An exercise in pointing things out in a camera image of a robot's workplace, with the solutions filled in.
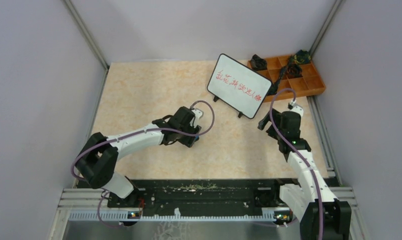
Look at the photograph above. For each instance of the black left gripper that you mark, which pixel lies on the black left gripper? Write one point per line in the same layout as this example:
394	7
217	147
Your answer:
188	141

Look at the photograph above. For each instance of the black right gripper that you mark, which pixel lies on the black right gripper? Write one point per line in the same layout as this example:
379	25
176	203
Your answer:
263	123

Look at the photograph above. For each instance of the white whiteboard black frame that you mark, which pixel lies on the white whiteboard black frame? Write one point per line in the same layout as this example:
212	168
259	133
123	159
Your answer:
238	86

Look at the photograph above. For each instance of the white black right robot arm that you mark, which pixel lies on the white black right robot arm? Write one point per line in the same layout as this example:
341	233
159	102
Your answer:
321	215

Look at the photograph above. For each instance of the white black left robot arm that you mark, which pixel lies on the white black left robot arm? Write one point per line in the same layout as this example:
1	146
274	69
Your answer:
97	160

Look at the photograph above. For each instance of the black crumpled cloth left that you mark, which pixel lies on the black crumpled cloth left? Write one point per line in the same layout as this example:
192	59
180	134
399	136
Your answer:
257	63

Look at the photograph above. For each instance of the orange compartment tray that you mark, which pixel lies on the orange compartment tray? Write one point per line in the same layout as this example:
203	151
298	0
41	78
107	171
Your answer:
310	84

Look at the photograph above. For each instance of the dark cloth with yellow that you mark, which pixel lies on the dark cloth with yellow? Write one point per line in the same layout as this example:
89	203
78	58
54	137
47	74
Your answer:
302	57

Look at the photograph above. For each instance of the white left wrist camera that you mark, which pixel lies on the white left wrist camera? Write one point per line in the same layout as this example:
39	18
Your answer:
198	113

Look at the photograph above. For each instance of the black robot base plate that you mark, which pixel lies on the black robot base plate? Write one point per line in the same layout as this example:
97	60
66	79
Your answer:
209	209

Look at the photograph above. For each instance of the white toothed cable duct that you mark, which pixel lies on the white toothed cable duct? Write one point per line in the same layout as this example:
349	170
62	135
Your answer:
268	214

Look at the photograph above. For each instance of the left corner aluminium post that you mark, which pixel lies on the left corner aluminium post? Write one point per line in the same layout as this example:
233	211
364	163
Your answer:
86	33

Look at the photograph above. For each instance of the corner aluminium post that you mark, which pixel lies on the corner aluminium post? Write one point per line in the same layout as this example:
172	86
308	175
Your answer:
325	26
86	33

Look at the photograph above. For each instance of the aluminium frame rail front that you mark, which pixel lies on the aluminium frame rail front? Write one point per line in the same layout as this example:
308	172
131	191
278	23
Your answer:
89	198

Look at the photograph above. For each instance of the right corner aluminium post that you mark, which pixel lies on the right corner aluminium post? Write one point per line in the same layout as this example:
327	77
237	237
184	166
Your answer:
325	26

